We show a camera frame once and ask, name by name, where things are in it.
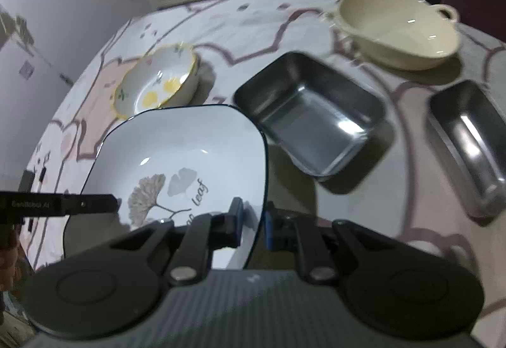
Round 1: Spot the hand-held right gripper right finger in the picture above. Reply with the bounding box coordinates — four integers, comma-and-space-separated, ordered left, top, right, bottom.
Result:
264, 203, 400, 288

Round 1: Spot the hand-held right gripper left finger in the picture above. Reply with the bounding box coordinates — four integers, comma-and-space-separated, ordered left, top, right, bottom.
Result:
103, 197, 244, 288

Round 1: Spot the wide steel rectangular container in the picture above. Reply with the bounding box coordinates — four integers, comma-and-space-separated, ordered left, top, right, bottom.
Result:
232, 51, 387, 184

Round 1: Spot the white square plate black rim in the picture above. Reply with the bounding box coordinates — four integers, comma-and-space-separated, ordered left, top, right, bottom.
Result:
63, 105, 270, 270

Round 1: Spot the bear print bed sheet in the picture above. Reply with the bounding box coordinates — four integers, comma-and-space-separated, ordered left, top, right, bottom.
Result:
16, 0, 506, 333

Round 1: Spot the narrow steel rectangular container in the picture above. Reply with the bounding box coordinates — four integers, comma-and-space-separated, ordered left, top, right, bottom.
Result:
426, 79, 506, 217

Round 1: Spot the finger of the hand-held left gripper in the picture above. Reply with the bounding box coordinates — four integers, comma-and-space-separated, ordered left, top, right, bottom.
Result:
62, 193, 120, 216

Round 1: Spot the lemon print scalloped bowl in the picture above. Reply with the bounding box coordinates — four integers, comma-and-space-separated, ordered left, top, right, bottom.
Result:
114, 43, 200, 120

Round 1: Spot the cream two-handled bowl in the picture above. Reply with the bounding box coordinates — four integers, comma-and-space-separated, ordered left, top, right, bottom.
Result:
325, 0, 461, 71

